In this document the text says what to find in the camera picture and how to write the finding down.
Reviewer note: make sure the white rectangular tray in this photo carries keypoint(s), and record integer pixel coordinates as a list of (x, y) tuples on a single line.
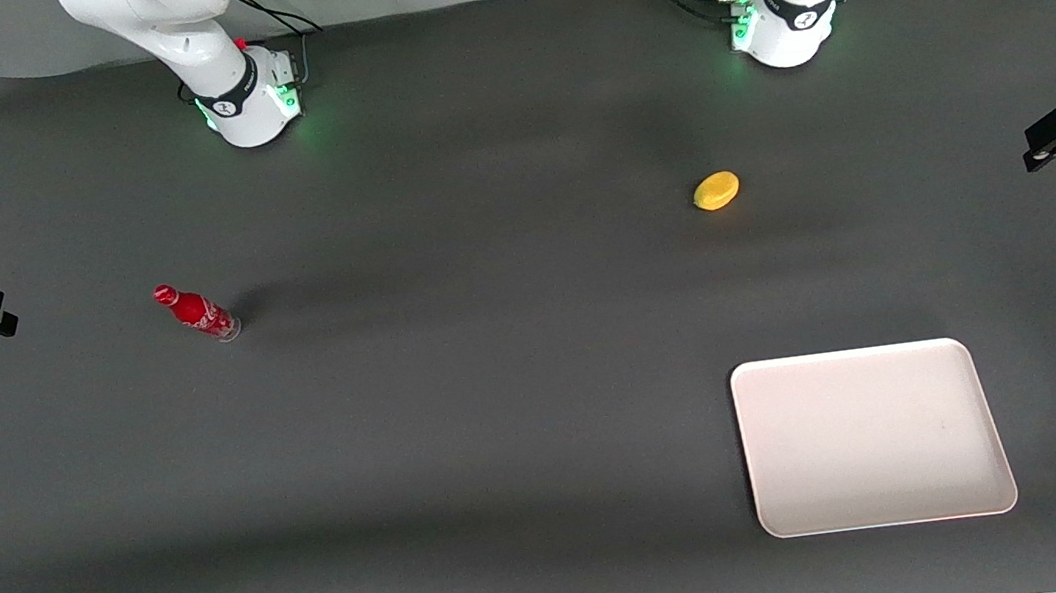
[(868, 436)]

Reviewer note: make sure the dark grey table cloth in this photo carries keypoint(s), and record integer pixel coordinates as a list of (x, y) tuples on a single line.
[(499, 391)]

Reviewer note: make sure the yellow lemon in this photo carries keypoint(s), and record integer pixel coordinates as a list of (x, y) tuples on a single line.
[(717, 191)]

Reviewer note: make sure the red cola bottle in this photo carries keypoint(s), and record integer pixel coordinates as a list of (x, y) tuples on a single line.
[(195, 311)]

